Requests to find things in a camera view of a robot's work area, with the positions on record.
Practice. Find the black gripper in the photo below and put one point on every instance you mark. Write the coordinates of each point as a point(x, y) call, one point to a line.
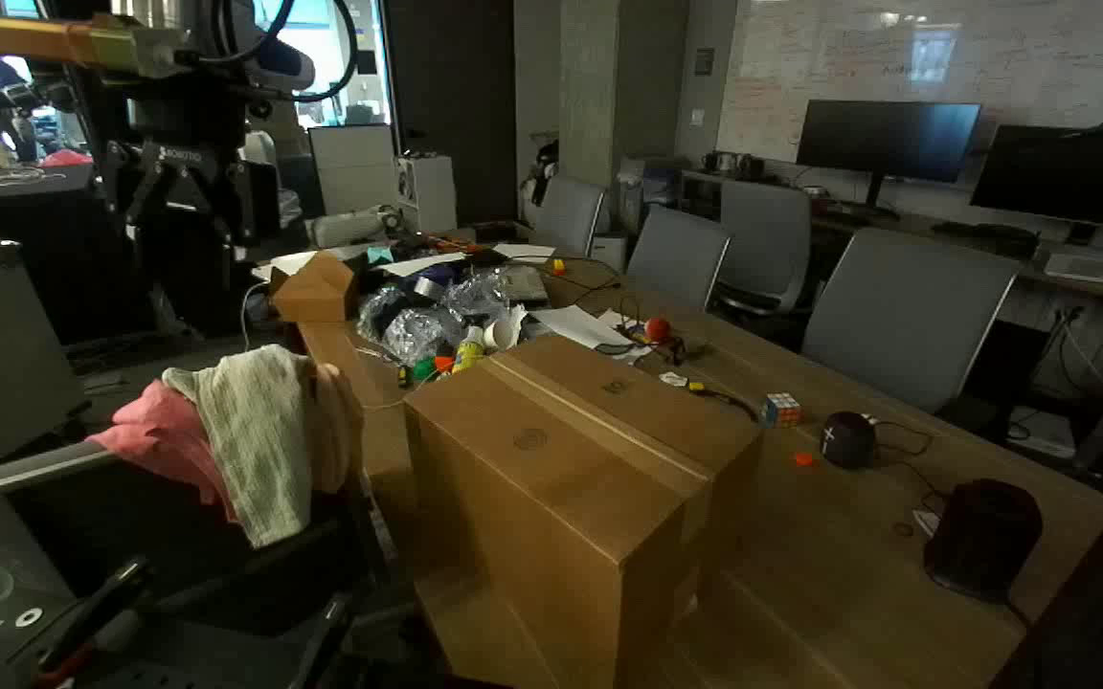
point(188, 138)

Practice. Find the pink cloth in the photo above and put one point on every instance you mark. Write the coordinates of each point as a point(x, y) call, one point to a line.
point(162, 442)

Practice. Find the white towel cloth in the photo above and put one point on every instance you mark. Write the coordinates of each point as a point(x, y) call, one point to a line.
point(259, 442)

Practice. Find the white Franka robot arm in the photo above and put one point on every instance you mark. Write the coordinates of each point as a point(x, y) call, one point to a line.
point(67, 43)

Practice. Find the grey office chair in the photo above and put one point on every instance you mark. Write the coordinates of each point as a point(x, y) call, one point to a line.
point(432, 193)
point(355, 166)
point(570, 217)
point(766, 239)
point(674, 260)
point(908, 318)

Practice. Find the tan cardboard piece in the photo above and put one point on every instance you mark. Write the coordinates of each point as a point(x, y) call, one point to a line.
point(314, 294)

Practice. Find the large grey cabinet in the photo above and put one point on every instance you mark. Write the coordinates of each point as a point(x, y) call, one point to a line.
point(0, 346)

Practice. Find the clear plastic bag pile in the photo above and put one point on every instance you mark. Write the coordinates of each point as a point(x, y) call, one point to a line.
point(432, 318)

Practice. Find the green plastic toy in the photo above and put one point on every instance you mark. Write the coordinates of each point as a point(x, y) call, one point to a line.
point(423, 373)

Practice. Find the yellow orange ball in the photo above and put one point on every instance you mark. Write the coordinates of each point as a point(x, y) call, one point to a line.
point(558, 265)

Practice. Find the white paper stack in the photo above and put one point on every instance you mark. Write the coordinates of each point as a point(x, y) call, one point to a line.
point(577, 327)

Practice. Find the red ball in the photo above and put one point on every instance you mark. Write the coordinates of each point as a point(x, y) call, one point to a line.
point(659, 330)

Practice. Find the large cardboard box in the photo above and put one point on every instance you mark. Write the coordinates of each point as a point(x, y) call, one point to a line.
point(577, 511)

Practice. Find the Rubik's cube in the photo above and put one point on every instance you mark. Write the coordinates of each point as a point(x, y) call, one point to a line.
point(779, 408)

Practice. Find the small orange ball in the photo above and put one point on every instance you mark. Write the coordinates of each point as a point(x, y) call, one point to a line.
point(807, 457)

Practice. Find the black round speaker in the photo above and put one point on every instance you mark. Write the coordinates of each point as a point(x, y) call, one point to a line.
point(849, 437)

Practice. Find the black computer monitor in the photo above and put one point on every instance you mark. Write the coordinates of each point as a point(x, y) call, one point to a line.
point(890, 138)
point(1070, 178)

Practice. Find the black cylinder container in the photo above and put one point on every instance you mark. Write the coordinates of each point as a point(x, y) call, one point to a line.
point(982, 538)

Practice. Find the white box under desk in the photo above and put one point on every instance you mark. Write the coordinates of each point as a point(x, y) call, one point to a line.
point(1042, 434)

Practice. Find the white desk device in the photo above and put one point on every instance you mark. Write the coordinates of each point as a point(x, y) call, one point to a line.
point(1090, 265)

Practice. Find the wall whiteboard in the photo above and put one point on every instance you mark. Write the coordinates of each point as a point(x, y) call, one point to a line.
point(833, 50)

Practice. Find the long wall desk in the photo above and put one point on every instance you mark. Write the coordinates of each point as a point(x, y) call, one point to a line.
point(937, 225)

